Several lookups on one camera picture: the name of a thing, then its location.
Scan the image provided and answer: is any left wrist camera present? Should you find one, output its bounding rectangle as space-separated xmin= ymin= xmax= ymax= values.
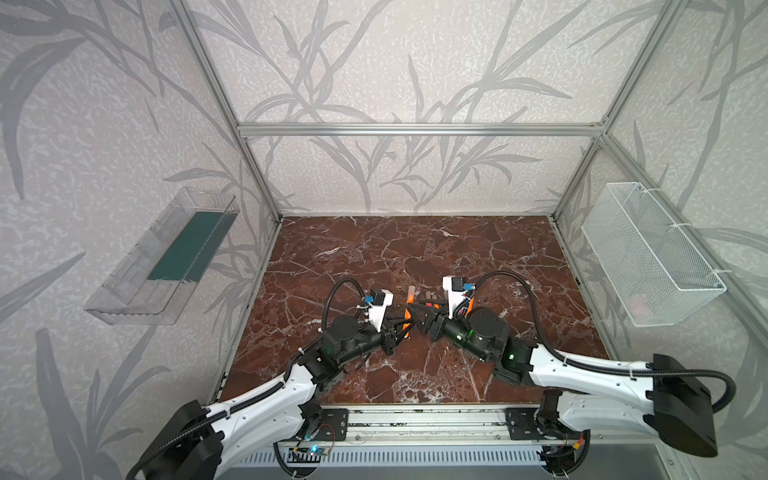
xmin=363 ymin=289 xmax=394 ymax=332

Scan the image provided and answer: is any aluminium frame crossbar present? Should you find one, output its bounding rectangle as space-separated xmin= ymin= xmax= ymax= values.
xmin=237 ymin=123 xmax=602 ymax=137

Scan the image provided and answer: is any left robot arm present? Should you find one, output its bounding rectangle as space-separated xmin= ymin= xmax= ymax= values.
xmin=126 ymin=316 xmax=411 ymax=479

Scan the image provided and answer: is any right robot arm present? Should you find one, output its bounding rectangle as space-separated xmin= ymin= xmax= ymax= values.
xmin=406 ymin=270 xmax=737 ymax=458

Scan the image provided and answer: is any clear plastic wall tray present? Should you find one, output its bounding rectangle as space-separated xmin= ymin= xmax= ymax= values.
xmin=84 ymin=187 xmax=240 ymax=326

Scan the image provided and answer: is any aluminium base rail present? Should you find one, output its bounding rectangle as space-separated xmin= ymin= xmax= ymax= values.
xmin=173 ymin=403 xmax=673 ymax=448

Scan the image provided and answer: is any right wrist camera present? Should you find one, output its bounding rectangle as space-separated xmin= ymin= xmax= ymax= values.
xmin=442 ymin=276 xmax=475 ymax=320

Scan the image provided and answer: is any white wire mesh basket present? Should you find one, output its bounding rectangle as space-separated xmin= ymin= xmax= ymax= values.
xmin=582 ymin=182 xmax=727 ymax=328

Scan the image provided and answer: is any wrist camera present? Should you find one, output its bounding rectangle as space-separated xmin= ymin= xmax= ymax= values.
xmin=363 ymin=289 xmax=394 ymax=332
xmin=442 ymin=276 xmax=475 ymax=320

